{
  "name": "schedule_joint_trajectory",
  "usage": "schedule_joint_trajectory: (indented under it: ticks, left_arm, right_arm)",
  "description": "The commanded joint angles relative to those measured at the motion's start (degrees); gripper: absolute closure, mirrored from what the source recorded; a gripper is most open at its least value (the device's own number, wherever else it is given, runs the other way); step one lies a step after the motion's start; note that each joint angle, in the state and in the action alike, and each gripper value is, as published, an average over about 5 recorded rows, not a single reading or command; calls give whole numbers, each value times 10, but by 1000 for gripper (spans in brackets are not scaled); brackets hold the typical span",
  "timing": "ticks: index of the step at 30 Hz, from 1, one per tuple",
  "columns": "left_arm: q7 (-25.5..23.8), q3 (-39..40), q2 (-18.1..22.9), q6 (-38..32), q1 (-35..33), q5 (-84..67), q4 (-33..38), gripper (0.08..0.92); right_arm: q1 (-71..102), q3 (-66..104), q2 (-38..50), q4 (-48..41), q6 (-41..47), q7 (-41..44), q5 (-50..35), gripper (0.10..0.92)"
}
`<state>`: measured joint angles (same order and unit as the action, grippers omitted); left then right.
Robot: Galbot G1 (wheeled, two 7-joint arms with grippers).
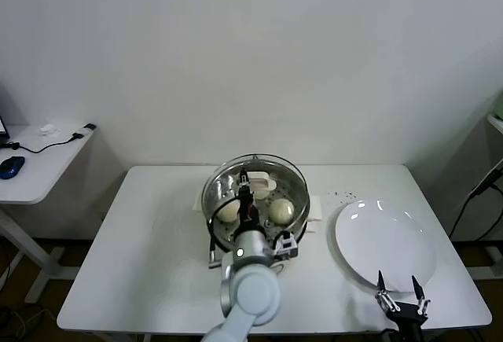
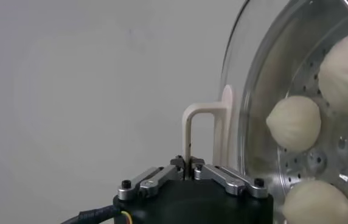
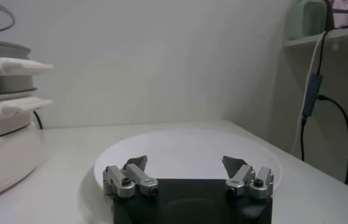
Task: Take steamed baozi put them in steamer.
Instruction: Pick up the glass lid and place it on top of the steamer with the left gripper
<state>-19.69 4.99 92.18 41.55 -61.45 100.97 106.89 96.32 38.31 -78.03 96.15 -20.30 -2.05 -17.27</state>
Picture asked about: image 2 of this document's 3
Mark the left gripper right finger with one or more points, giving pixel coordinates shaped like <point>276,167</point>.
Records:
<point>228,182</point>

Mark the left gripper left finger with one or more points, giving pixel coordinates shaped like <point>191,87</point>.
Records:
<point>155,179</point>

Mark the white steamed baozi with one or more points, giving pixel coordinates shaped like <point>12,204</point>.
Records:
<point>344,73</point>
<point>318,204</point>
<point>294,123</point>

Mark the perforated steel steamer basket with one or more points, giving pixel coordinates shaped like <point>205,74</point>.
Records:
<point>338,170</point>

